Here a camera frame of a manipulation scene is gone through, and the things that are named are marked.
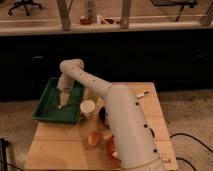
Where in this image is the silver metal fork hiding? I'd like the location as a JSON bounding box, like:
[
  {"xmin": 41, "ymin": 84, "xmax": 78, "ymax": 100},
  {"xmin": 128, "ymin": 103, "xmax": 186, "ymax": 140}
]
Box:
[{"xmin": 56, "ymin": 103, "xmax": 78, "ymax": 110}]

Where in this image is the white paper cup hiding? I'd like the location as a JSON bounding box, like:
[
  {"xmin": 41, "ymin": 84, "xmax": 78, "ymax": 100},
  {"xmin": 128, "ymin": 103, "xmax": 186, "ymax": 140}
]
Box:
[{"xmin": 80, "ymin": 100, "xmax": 96, "ymax": 118}]

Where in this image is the red item on shelf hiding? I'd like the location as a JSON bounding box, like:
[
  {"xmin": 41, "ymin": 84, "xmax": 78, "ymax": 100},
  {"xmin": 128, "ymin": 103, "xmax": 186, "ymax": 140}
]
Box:
[{"xmin": 80, "ymin": 16, "xmax": 92, "ymax": 25}]

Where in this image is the black stand at left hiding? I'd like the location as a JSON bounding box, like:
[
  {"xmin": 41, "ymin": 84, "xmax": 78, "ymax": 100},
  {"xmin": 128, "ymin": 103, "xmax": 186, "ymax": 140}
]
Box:
[{"xmin": 0, "ymin": 138, "xmax": 9, "ymax": 171}]

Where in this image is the white bottle on shelf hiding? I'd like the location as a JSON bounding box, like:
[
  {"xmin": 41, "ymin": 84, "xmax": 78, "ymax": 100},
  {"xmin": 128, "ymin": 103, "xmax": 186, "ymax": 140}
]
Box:
[{"xmin": 86, "ymin": 0, "xmax": 97, "ymax": 23}]

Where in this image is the black floor cable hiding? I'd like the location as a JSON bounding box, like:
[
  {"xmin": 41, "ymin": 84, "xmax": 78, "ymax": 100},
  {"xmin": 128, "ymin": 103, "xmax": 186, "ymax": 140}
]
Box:
[{"xmin": 169, "ymin": 132, "xmax": 213, "ymax": 171}]

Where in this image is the orange bowl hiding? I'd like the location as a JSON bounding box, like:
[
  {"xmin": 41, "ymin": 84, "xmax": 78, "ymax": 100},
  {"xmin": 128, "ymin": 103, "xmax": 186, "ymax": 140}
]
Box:
[{"xmin": 106, "ymin": 138, "xmax": 120, "ymax": 164}]

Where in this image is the black bowl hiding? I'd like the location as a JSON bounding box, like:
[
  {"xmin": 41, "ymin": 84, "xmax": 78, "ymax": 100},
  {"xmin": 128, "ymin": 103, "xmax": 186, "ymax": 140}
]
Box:
[{"xmin": 98, "ymin": 107, "xmax": 106, "ymax": 124}]

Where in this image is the green plastic tray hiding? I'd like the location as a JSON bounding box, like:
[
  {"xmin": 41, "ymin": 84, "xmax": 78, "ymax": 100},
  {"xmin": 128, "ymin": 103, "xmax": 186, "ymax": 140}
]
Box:
[{"xmin": 33, "ymin": 77, "xmax": 85, "ymax": 124}]

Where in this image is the wooden table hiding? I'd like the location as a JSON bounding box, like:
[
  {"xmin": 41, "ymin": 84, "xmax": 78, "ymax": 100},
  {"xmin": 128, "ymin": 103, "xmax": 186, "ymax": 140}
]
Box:
[{"xmin": 25, "ymin": 82, "xmax": 178, "ymax": 171}]

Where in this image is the black office chair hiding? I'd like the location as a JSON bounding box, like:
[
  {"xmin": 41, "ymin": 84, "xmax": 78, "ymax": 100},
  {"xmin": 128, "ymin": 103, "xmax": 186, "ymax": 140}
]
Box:
[{"xmin": 8, "ymin": 0, "xmax": 43, "ymax": 16}]

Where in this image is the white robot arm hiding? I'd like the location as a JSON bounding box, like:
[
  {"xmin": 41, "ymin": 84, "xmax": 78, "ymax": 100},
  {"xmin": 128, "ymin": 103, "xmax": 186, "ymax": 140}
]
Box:
[{"xmin": 57, "ymin": 59, "xmax": 166, "ymax": 171}]

